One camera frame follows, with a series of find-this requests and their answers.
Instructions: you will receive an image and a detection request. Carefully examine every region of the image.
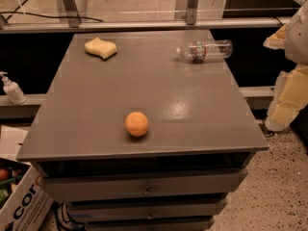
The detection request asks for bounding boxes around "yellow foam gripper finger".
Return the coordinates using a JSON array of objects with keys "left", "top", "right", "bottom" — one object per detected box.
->
[
  {"left": 265, "top": 64, "right": 308, "bottom": 132},
  {"left": 263, "top": 24, "right": 288, "bottom": 50}
]

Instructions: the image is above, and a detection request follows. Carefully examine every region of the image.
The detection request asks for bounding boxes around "orange fruit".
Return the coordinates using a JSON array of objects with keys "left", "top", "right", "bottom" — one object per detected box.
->
[{"left": 125, "top": 112, "right": 149, "bottom": 137}]

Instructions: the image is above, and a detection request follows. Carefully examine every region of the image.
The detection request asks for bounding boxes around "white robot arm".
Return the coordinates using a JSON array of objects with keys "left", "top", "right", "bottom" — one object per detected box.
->
[{"left": 264, "top": 1, "right": 308, "bottom": 132}]

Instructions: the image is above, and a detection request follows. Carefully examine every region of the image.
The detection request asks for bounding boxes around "yellow sponge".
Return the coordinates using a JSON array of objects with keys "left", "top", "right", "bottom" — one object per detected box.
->
[{"left": 85, "top": 38, "right": 117, "bottom": 60}]

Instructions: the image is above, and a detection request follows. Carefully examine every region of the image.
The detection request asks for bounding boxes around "clear plastic water bottle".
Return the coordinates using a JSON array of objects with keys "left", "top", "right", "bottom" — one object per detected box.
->
[{"left": 176, "top": 39, "right": 233, "bottom": 63}]

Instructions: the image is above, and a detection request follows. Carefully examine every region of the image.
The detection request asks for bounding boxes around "middle drawer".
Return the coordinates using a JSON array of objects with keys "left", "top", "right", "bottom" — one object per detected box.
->
[{"left": 68, "top": 198, "right": 226, "bottom": 222}]

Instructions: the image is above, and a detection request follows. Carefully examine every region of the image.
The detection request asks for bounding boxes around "drawer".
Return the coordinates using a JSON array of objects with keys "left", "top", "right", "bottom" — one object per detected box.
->
[
  {"left": 42, "top": 168, "right": 247, "bottom": 202},
  {"left": 86, "top": 216, "right": 214, "bottom": 231},
  {"left": 68, "top": 198, "right": 226, "bottom": 222}
]

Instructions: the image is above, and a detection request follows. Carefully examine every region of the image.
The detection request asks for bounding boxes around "grey drawer cabinet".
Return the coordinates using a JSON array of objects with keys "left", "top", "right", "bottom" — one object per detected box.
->
[{"left": 17, "top": 31, "right": 268, "bottom": 231}]

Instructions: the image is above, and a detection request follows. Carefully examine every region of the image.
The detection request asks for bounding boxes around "bottom drawer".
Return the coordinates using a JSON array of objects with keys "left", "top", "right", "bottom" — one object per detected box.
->
[{"left": 86, "top": 216, "right": 214, "bottom": 231}]

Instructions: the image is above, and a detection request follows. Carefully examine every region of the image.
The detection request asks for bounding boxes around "top drawer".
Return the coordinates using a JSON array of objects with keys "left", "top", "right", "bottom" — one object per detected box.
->
[{"left": 42, "top": 168, "right": 247, "bottom": 202}]

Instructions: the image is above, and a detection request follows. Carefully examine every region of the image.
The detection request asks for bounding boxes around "white pump dispenser bottle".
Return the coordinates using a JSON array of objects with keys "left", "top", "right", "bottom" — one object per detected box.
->
[{"left": 0, "top": 71, "right": 26, "bottom": 105}]

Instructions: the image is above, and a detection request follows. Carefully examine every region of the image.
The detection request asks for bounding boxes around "white cardboard box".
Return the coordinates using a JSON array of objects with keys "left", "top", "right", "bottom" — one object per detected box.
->
[{"left": 0, "top": 159, "right": 53, "bottom": 231}]

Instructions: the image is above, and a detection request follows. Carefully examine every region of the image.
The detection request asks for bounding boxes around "metal frame rail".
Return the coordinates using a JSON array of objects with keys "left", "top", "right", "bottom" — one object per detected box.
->
[{"left": 0, "top": 16, "right": 291, "bottom": 34}]

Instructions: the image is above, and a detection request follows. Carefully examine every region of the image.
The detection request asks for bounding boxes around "black cable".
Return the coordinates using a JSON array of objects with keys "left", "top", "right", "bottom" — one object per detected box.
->
[{"left": 0, "top": 0, "right": 104, "bottom": 23}]

